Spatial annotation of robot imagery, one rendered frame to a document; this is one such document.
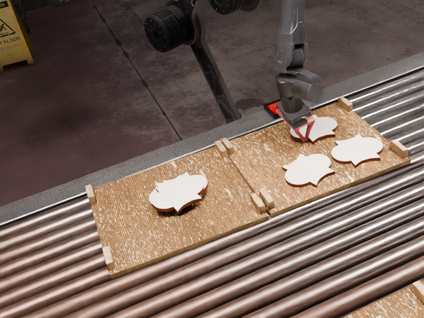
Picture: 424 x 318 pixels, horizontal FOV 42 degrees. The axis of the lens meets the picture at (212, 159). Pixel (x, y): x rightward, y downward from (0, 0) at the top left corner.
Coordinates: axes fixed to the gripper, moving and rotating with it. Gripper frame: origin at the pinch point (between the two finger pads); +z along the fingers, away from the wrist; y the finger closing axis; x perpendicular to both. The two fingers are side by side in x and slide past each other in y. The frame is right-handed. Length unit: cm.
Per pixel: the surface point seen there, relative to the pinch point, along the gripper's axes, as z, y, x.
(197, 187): -6.6, 10.7, -34.1
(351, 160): 1.0, 18.9, 5.9
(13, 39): 62, -335, -100
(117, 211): -6, 5, -56
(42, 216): -7, -7, -76
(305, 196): -0.1, 24.2, -10.8
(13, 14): 45, -339, -91
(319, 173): -0.3, 19.2, -3.8
